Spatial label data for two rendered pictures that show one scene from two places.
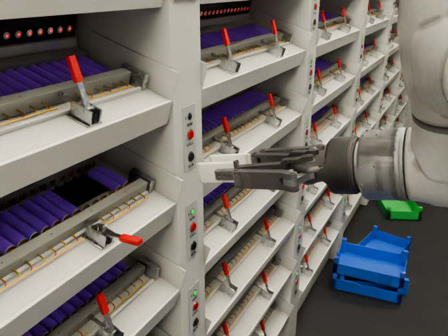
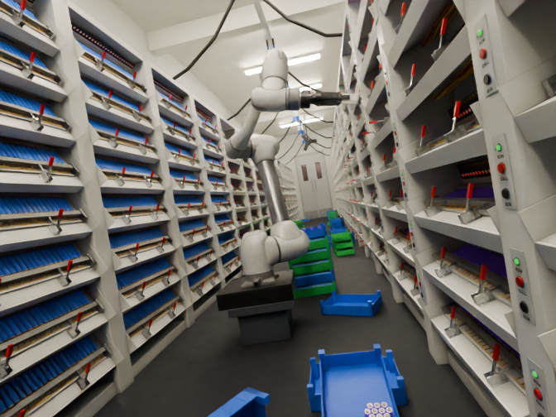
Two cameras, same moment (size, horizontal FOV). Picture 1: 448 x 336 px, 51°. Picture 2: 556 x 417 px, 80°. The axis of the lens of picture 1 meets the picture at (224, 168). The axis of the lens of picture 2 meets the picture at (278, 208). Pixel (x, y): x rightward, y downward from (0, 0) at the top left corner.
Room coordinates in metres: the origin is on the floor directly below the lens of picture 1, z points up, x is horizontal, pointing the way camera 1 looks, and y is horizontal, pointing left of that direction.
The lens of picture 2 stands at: (1.82, -0.80, 0.67)
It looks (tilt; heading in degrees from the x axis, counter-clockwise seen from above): 1 degrees down; 161
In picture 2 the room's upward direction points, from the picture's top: 10 degrees counter-clockwise
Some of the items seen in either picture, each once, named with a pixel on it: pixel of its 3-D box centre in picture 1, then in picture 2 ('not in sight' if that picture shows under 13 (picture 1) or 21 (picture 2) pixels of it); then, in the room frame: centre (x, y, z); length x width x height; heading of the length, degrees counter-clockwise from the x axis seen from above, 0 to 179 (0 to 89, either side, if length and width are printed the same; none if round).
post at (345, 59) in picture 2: not in sight; (371, 161); (-0.38, 0.81, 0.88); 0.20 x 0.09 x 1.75; 62
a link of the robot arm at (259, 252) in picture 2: not in sight; (256, 251); (0.10, -0.36, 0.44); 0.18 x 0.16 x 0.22; 97
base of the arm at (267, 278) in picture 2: not in sight; (259, 277); (0.12, -0.38, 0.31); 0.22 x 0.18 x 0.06; 155
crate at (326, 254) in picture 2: not in sight; (308, 253); (-0.39, 0.14, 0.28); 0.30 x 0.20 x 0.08; 69
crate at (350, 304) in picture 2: not in sight; (351, 302); (0.13, 0.14, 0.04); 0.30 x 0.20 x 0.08; 39
